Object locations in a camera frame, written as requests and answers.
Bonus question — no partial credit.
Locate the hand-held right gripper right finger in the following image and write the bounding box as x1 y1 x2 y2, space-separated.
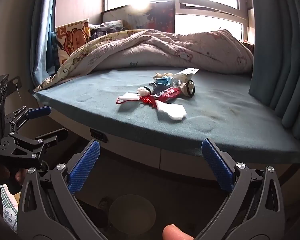
195 138 286 240

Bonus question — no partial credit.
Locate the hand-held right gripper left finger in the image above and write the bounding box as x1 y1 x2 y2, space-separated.
17 139 102 240

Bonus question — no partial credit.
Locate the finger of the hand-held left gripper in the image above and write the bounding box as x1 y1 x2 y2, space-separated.
0 128 69 165
4 106 52 137

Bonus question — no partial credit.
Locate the clear plastic bowl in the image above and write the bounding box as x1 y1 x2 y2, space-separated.
108 194 157 240

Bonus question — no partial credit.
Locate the black hair tie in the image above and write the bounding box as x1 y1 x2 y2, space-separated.
184 79 196 97

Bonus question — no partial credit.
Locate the red snack wrapper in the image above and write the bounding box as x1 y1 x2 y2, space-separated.
156 88 182 103

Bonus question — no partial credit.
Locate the red mesh bag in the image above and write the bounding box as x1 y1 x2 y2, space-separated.
116 94 157 110

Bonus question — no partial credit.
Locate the blue wrapper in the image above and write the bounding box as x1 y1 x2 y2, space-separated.
155 76 176 89

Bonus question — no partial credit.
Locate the person's right hand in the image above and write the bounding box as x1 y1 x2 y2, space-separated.
162 224 195 240

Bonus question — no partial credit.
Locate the grey slipper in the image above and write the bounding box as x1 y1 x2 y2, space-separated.
98 197 113 211

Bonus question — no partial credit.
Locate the white bed drawer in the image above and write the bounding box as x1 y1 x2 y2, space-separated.
50 106 163 168

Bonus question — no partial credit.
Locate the teal bed mattress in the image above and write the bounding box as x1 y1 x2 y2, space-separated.
32 66 300 165

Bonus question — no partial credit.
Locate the cartoon printed pillow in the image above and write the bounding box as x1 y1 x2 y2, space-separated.
55 18 91 66

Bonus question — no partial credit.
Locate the teal curtain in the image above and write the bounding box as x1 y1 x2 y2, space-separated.
249 0 300 141
31 0 60 86

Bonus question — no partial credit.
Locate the green plaid cloth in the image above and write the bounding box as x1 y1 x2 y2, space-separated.
0 184 18 231

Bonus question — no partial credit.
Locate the small white tissue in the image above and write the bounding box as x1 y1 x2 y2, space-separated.
119 92 141 105

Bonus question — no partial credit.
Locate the crumpled white wrapper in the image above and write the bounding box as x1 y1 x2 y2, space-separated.
175 78 190 91

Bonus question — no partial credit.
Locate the crumpled white tissue ball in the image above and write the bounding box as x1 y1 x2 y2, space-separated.
137 86 152 97

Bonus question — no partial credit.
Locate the white paper packet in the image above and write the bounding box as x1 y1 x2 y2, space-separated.
174 68 199 80

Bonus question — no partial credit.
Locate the dark patterned cloth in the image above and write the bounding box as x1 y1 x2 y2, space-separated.
89 21 130 40

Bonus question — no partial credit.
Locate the cartoon printed quilt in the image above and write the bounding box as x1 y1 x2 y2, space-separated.
34 29 254 92

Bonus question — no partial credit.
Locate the star printed cloth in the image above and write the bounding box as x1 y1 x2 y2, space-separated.
147 1 176 33

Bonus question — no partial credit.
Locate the window frame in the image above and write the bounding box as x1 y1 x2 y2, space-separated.
104 0 251 41

